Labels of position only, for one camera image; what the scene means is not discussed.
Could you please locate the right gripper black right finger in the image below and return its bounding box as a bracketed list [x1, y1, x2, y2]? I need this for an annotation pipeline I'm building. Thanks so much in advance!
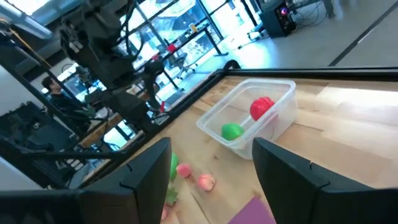
[251, 137, 398, 224]

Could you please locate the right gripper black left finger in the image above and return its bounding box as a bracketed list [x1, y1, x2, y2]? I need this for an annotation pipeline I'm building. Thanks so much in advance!
[0, 136, 173, 224]

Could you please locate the green toy leaf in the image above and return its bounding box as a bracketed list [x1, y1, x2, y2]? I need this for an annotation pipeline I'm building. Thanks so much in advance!
[164, 186, 179, 206]

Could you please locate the green toy pea pod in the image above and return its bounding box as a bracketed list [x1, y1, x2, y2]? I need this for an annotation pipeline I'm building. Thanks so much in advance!
[170, 152, 180, 180]

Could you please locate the pink toy fruit piece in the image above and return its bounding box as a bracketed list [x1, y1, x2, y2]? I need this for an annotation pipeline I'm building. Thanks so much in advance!
[197, 173, 216, 192]
[176, 163, 192, 179]

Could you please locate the green toy vegetable orange end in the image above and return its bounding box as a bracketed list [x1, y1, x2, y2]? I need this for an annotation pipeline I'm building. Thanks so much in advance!
[221, 122, 245, 141]

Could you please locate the red toy tomato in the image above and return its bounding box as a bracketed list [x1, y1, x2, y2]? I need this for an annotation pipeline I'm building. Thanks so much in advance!
[249, 96, 275, 121]

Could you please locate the clear plastic tupperware container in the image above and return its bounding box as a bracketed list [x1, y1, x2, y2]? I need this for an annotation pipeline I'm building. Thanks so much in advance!
[196, 78, 299, 161]

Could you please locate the purple folded cloth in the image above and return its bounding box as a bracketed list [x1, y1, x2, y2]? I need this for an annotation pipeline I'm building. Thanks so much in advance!
[228, 196, 277, 224]

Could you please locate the person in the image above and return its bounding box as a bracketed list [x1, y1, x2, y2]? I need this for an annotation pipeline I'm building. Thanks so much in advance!
[41, 76, 96, 125]

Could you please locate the black swivel chair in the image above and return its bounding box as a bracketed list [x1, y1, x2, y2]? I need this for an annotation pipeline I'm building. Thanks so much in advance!
[174, 52, 199, 80]

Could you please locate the long black desk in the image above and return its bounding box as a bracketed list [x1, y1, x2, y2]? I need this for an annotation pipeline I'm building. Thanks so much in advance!
[133, 23, 229, 93]

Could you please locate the black computer tower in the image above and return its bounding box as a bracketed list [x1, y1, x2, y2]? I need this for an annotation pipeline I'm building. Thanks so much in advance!
[259, 0, 298, 39]

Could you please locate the black aluminium frame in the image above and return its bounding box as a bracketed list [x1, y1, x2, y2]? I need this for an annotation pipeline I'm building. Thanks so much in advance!
[0, 46, 398, 190]

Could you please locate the black frame clamp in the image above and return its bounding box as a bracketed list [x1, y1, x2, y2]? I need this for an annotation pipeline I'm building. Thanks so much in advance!
[222, 59, 242, 71]

